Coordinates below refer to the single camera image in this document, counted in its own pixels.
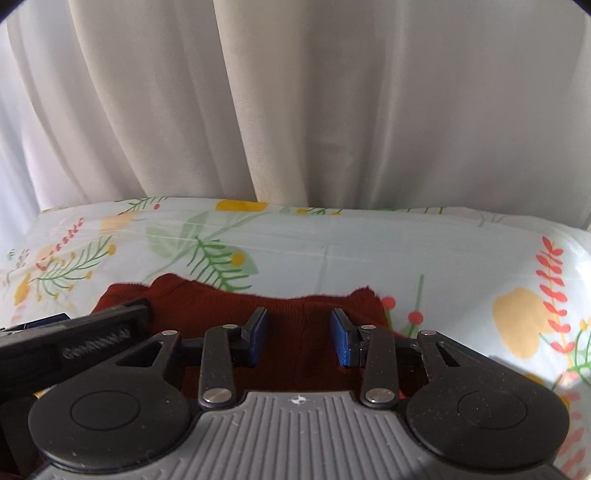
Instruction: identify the floral bed sheet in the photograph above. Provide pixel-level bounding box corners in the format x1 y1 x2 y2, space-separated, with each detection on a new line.
0 198 591 480

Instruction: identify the red knit sweater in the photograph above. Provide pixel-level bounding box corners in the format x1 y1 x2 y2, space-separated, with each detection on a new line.
95 273 408 400

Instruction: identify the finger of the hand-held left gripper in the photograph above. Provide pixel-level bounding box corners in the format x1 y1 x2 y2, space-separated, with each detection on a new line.
0 312 71 340
0 298 154 403

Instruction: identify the white curtain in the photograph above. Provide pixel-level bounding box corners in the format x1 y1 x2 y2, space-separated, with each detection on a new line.
0 0 591 232

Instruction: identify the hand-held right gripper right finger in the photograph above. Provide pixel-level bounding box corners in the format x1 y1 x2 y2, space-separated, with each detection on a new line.
329 308 490 408

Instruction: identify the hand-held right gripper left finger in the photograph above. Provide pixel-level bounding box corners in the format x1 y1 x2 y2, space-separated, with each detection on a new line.
115 307 270 410

